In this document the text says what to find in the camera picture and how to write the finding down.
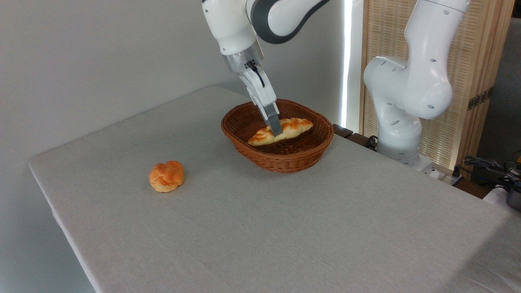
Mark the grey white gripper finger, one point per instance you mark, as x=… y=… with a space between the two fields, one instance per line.
x=274 y=120

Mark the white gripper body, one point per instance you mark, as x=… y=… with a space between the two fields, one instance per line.
x=258 y=87

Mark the long braided bread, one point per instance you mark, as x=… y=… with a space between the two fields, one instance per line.
x=297 y=127

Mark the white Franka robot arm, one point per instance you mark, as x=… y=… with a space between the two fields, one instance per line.
x=415 y=85

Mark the round orange bread roll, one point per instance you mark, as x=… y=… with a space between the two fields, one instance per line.
x=166 y=176

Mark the brown wicker basket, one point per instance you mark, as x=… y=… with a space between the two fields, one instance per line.
x=285 y=162

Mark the dark wooden furniture piece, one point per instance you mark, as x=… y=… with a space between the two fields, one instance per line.
x=342 y=131

